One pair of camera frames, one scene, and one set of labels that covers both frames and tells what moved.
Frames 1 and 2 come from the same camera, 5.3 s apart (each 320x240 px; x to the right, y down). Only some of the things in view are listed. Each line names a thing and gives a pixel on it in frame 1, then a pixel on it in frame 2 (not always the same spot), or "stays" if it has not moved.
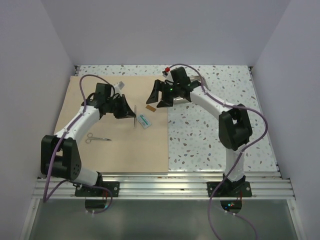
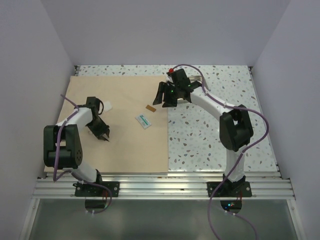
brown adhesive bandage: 152,109 stays
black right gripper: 154,97 stays
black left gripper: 125,111 -> 104,129
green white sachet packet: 143,121 stays
